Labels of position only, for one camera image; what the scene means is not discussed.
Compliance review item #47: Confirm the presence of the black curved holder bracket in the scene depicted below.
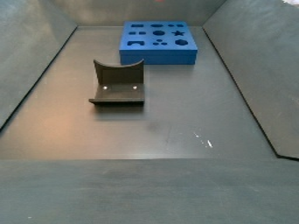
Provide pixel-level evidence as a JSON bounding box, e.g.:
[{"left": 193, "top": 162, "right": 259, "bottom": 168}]
[{"left": 89, "top": 60, "right": 146, "bottom": 105}]

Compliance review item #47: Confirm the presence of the blue shape sorter box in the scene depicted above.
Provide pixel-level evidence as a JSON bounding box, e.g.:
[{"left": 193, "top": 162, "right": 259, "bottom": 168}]
[{"left": 119, "top": 21, "right": 198, "bottom": 65}]

